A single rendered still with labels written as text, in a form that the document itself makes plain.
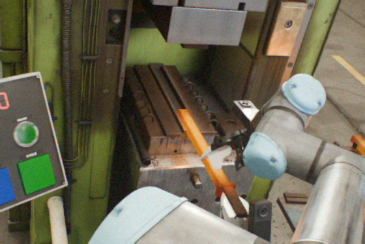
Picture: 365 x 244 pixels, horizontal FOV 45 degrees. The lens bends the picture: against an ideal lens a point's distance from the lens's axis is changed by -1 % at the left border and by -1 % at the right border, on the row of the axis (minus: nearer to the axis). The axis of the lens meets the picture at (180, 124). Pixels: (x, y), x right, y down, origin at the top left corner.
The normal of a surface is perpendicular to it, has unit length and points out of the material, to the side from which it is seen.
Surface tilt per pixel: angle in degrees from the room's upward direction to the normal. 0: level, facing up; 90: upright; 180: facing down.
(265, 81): 90
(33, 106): 60
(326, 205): 27
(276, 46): 90
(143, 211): 12
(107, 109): 90
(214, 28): 90
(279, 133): 22
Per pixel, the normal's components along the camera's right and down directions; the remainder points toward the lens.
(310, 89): 0.29, -0.44
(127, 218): -0.05, -0.62
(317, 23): 0.29, 0.57
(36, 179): 0.66, 0.03
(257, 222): 0.38, 0.11
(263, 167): -0.49, 0.69
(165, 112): 0.17, -0.82
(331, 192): -0.13, -0.97
